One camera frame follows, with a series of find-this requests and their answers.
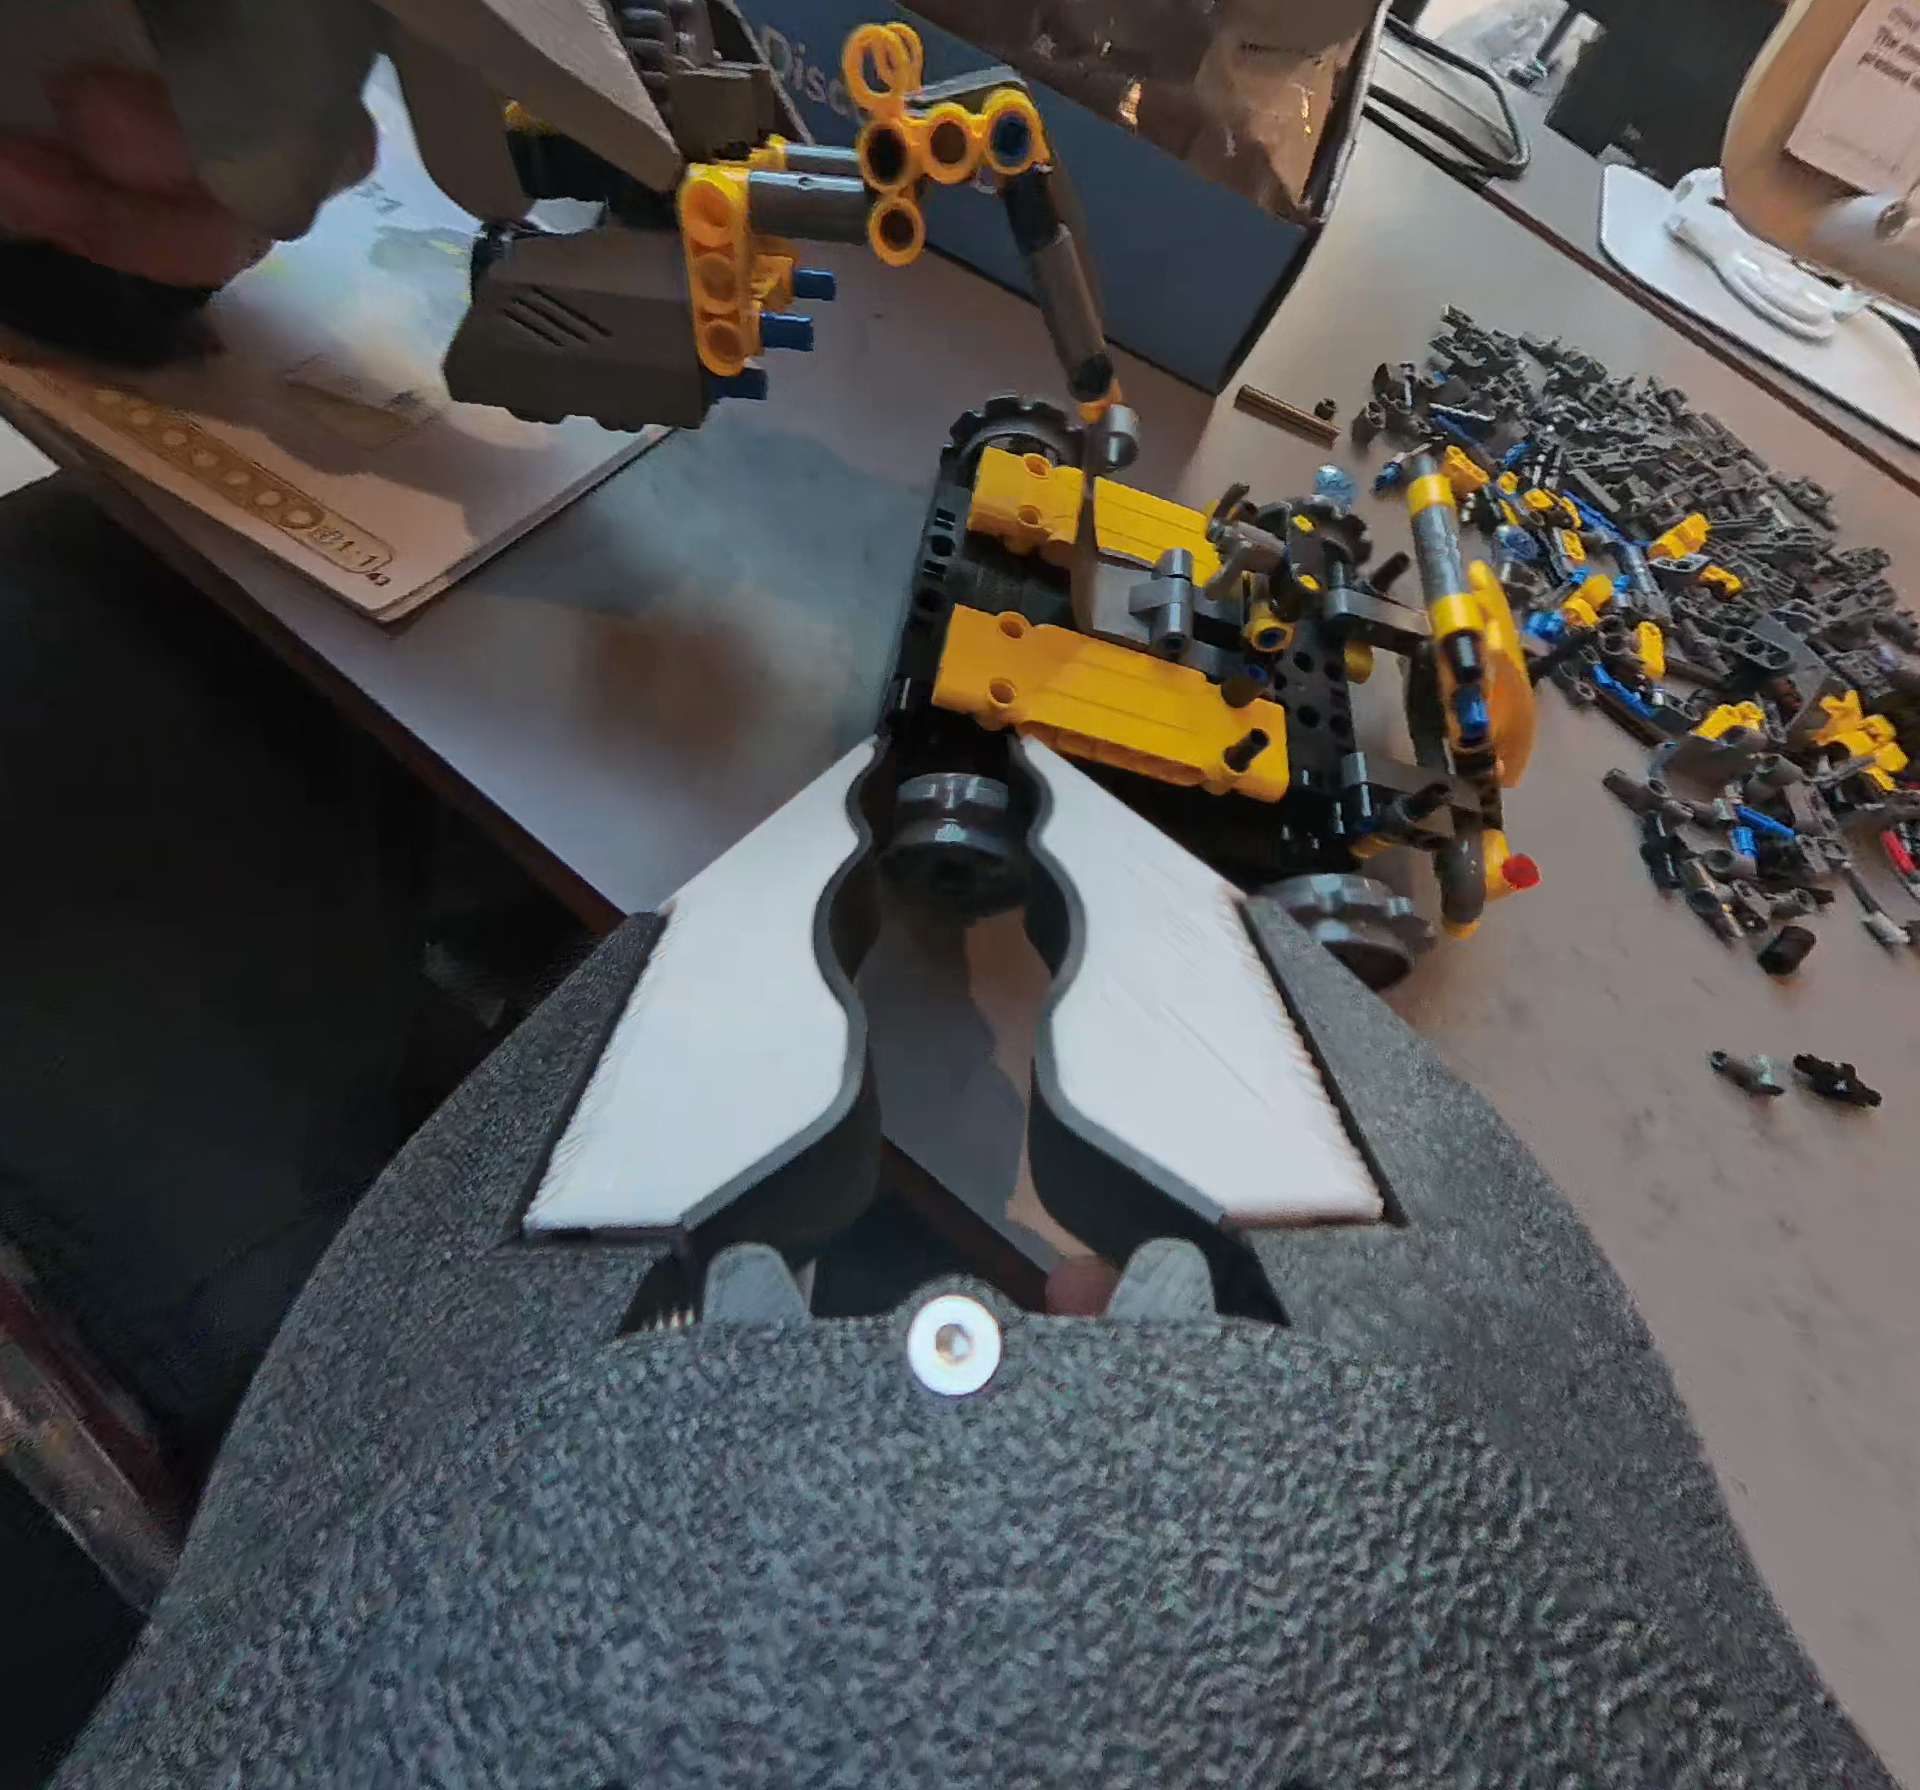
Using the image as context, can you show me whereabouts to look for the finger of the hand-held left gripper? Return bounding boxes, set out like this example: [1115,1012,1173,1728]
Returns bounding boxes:
[196,0,689,199]
[394,50,530,230]

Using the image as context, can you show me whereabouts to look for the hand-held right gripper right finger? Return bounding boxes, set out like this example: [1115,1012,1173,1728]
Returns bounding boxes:
[1011,738,1386,1235]

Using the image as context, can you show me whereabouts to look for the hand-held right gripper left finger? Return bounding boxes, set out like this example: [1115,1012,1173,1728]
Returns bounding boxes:
[521,738,891,1242]

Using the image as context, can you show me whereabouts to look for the yellow grey toy excavator arm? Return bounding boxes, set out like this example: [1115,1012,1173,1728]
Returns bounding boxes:
[441,0,1127,440]

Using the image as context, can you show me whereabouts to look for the yellow black toy vehicle chassis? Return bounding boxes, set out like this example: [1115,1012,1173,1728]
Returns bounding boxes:
[874,388,1550,995]

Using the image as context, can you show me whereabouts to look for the grey desk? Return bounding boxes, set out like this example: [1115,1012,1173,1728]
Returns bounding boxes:
[0,95,1920,1724]

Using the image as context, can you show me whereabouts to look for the person's left hand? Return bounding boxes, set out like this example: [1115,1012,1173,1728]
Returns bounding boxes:
[0,0,281,280]

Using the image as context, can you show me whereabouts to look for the toy instruction booklet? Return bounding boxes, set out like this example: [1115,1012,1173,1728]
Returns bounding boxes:
[0,58,680,625]

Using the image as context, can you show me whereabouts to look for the crumpled clear plastic bags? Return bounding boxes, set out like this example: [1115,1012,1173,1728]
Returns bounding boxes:
[812,0,1419,230]

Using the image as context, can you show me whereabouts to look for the brown toy axle rod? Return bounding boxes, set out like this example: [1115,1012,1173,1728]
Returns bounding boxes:
[1236,383,1342,447]

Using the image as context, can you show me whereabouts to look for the pile of small toy parts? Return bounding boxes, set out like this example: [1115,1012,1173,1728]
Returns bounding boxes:
[1358,307,1920,973]

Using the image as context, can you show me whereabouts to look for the dark blue cardboard box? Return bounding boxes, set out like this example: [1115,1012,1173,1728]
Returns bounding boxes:
[601,0,1478,399]

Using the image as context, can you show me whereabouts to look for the white computer monitor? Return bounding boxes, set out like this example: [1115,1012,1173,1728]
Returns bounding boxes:
[1598,0,1920,410]

